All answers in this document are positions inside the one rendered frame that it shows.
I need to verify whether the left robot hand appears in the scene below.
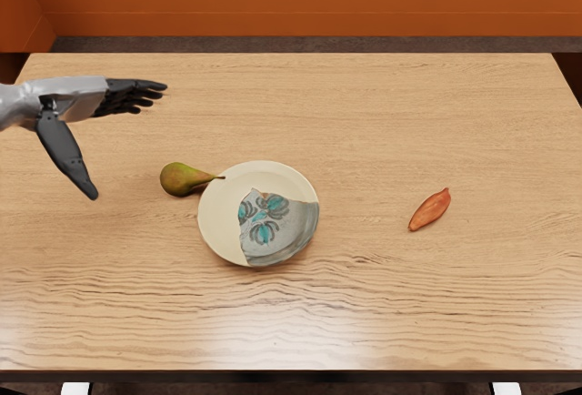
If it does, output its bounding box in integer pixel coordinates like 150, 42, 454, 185
0, 76, 169, 202

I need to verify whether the cream plate with teal print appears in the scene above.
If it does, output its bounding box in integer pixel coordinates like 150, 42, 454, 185
196, 159, 321, 268

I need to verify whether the orange-red elongated fruit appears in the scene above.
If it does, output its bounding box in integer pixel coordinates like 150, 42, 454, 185
407, 187, 452, 232

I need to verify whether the green-brown pear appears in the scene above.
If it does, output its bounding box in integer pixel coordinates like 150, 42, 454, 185
159, 161, 226, 198

